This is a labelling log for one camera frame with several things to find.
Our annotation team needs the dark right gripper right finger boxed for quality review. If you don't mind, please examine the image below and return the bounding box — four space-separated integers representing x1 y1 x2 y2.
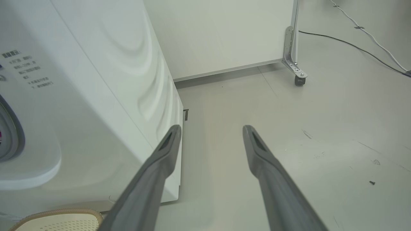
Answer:
242 125 328 231

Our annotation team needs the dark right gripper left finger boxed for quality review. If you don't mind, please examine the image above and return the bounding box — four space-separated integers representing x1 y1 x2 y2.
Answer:
98 124 182 231

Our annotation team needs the cream perforated laundry basket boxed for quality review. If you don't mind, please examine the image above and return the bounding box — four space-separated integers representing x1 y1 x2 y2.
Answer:
8 209 104 231

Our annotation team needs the white front-load washing machine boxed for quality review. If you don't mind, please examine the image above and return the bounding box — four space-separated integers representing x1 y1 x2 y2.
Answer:
0 0 184 222

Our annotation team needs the grey rubber door gasket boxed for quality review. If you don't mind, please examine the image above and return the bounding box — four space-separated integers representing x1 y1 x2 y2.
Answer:
0 95 26 162

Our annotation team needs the white partition panel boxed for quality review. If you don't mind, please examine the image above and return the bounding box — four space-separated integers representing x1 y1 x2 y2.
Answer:
143 0 300 82

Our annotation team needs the silver metal bracket leg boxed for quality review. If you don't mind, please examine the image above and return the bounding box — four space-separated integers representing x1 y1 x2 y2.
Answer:
283 0 308 79

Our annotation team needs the black floor cable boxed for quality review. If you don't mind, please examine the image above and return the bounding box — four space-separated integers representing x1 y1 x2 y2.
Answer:
299 30 411 76

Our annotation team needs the white floor cable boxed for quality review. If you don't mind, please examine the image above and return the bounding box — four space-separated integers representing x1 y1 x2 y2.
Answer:
329 0 410 73

